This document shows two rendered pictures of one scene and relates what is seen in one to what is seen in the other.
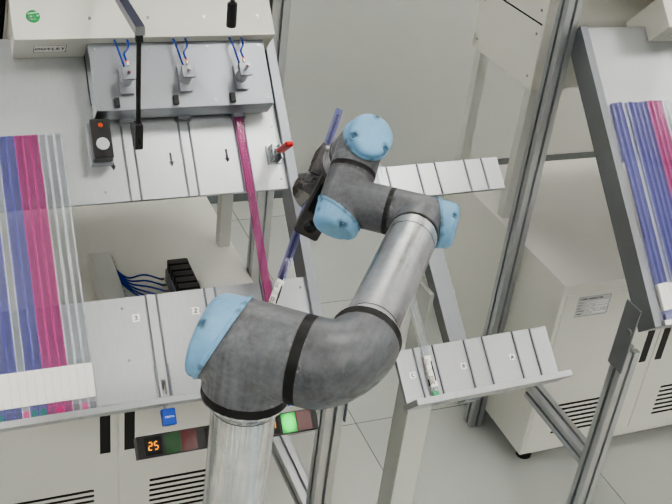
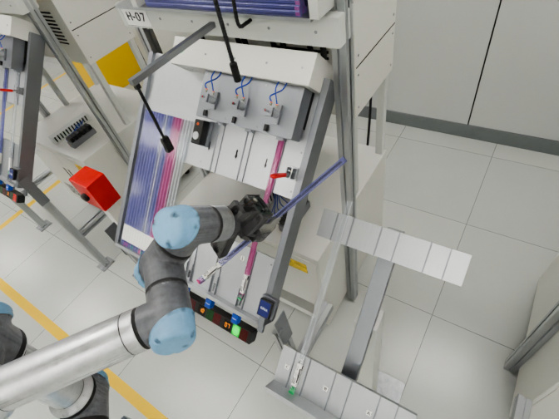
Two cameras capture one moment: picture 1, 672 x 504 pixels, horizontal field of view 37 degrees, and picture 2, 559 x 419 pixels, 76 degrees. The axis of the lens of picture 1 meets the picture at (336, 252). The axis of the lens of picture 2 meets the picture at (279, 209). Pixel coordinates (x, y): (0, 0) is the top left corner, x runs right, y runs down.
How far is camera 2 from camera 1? 1.56 m
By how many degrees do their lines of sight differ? 54
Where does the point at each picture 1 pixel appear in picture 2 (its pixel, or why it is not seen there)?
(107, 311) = not seen: hidden behind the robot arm
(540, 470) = not seen: outside the picture
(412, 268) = (60, 368)
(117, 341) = not seen: hidden behind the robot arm
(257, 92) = (284, 128)
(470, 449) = (487, 382)
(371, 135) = (162, 229)
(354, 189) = (146, 262)
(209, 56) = (264, 93)
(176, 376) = (195, 272)
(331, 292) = (503, 227)
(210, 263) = (332, 203)
